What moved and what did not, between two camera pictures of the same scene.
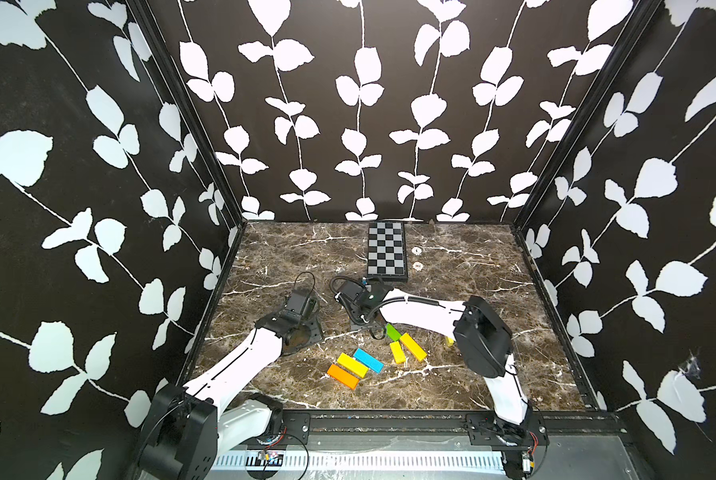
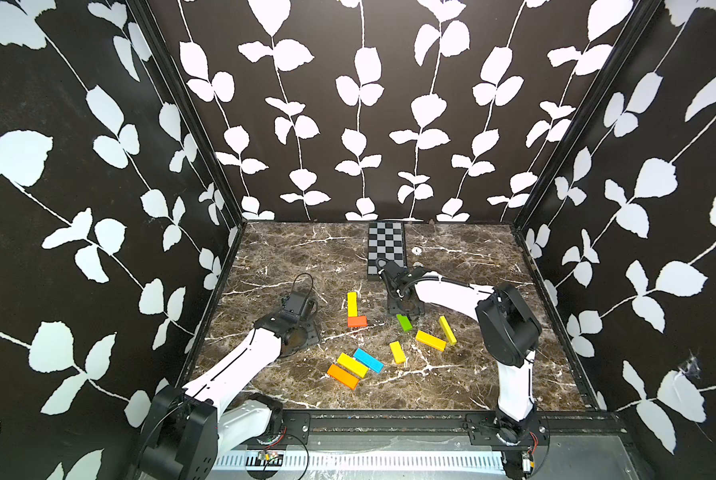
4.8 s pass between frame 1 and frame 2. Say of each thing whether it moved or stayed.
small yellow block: stayed
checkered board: stayed
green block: moved
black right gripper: moved
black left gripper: stayed
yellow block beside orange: stayed
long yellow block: moved
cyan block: stayed
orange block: stayed
